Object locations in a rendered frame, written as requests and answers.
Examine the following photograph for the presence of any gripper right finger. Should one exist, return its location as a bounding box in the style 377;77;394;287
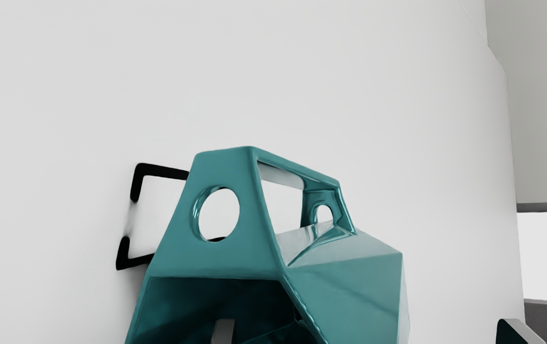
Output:
496;318;547;344

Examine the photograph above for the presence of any teal faceted mug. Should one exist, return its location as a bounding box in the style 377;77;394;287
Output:
124;146;410;344

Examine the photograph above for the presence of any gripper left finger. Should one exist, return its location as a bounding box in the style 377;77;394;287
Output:
211;319;236;344

